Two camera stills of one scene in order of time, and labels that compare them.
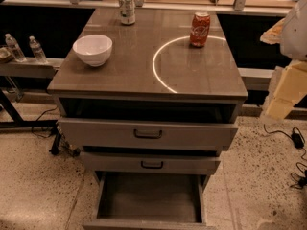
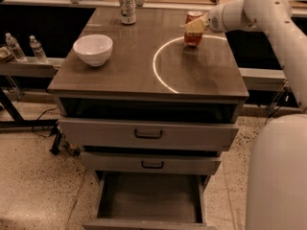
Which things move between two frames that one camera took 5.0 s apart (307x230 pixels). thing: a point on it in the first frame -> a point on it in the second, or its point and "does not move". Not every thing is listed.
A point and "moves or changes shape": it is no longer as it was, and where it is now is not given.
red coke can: x=199 y=32 moves or changes shape
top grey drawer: x=186 y=133 does not move
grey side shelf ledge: x=31 y=67 does not move
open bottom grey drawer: x=147 y=200 does not move
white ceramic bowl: x=93 y=49 does not move
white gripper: x=295 y=33 -> x=216 y=21
